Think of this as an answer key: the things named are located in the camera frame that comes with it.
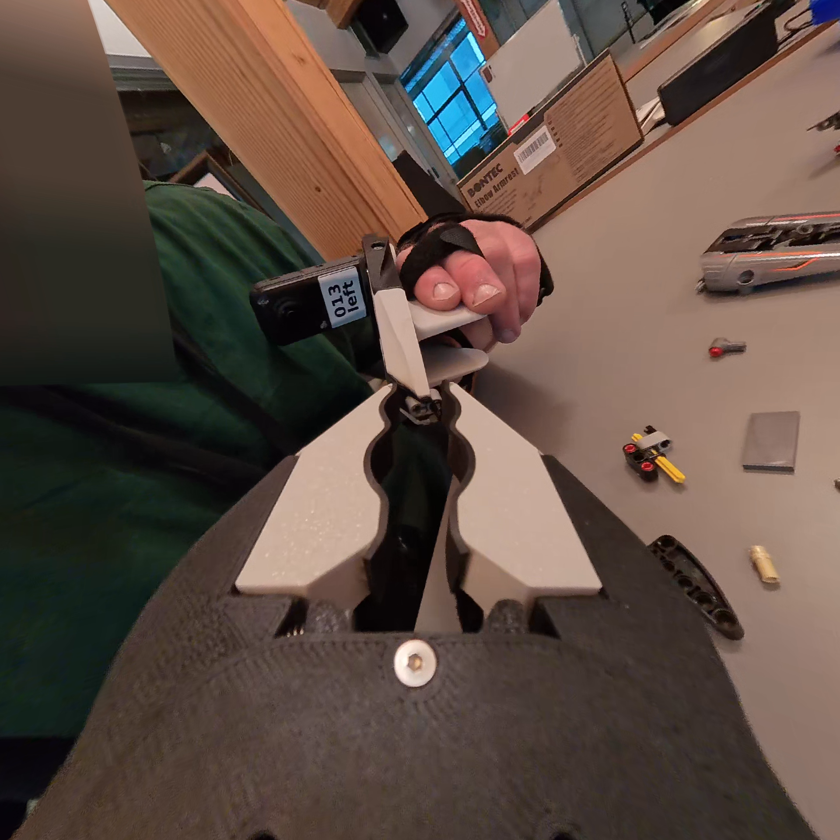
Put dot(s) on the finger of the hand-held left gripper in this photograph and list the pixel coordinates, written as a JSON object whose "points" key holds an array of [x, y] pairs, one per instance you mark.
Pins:
{"points": [[397, 334]]}

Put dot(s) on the tan lego pin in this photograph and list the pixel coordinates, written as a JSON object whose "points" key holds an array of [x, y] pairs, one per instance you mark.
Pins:
{"points": [[764, 564]]}

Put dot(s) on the dark grey lego tile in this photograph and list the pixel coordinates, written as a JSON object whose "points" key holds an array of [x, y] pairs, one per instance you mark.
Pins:
{"points": [[771, 441]]}

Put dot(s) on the grey lego connector piece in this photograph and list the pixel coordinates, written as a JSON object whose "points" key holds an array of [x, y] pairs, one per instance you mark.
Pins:
{"points": [[420, 408]]}

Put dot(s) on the person's left hand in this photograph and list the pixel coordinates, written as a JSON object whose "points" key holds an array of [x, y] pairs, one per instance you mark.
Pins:
{"points": [[512, 275]]}

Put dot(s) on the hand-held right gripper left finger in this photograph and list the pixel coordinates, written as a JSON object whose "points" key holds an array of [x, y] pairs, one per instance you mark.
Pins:
{"points": [[315, 525]]}

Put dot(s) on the black equipment case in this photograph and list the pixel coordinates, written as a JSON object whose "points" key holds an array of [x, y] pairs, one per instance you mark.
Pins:
{"points": [[715, 65]]}

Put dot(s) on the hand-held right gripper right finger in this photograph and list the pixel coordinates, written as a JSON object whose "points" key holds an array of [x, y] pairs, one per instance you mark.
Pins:
{"points": [[525, 525]]}

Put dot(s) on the whiteboard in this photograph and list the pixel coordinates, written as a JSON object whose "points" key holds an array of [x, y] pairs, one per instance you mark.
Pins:
{"points": [[531, 59]]}

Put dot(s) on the small red grey lego pin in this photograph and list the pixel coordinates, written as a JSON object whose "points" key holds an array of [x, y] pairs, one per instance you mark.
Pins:
{"points": [[727, 346]]}

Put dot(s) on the brown cardboard box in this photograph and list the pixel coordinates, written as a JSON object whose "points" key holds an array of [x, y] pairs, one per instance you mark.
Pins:
{"points": [[577, 131]]}

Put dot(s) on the red wall sign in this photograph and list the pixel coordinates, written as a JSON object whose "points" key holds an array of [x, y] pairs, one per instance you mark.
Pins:
{"points": [[474, 16]]}

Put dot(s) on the large grid window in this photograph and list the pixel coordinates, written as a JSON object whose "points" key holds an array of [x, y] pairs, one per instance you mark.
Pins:
{"points": [[453, 98]]}

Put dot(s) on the black wall speaker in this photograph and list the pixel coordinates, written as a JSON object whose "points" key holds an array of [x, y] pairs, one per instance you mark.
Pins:
{"points": [[380, 23]]}

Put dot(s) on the black curved lego panel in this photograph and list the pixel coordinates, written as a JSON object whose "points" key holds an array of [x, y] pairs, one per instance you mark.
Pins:
{"points": [[695, 587]]}

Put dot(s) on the black lego subassembly red pins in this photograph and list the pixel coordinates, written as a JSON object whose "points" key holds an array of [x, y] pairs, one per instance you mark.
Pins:
{"points": [[649, 453]]}

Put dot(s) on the dark upright board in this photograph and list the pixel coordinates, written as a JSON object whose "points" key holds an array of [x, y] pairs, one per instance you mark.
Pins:
{"points": [[430, 190]]}

